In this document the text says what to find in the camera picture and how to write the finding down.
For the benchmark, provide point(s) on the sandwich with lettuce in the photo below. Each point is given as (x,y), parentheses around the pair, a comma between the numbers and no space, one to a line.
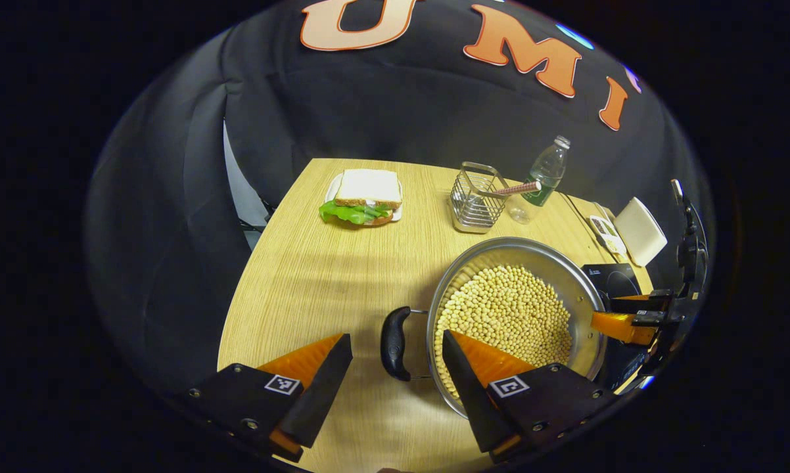
(367,194)

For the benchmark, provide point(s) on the black induction cooktop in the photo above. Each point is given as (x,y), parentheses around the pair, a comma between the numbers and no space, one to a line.
(615,279)

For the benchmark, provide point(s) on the white condiment tray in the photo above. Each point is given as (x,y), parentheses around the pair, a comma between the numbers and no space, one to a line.
(608,235)

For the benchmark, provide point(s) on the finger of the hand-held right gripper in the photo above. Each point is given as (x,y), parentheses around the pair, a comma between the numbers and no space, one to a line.
(622,327)
(638,303)

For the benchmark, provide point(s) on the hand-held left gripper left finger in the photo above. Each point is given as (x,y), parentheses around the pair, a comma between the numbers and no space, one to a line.
(323,387)

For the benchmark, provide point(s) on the striped drinking straw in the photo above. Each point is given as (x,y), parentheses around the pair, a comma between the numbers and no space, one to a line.
(516,190)

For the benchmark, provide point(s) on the clear plastic water bottle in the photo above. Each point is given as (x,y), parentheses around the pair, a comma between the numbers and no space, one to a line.
(545,174)

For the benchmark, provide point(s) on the white and black device stand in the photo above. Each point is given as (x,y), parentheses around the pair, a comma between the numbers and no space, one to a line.
(689,249)

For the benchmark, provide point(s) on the white toaster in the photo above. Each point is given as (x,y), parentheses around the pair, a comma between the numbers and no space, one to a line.
(641,231)

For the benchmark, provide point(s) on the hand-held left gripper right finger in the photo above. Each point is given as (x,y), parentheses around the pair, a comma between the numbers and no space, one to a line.
(467,394)

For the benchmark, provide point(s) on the pile of soybeans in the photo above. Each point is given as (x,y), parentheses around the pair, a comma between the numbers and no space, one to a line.
(507,309)

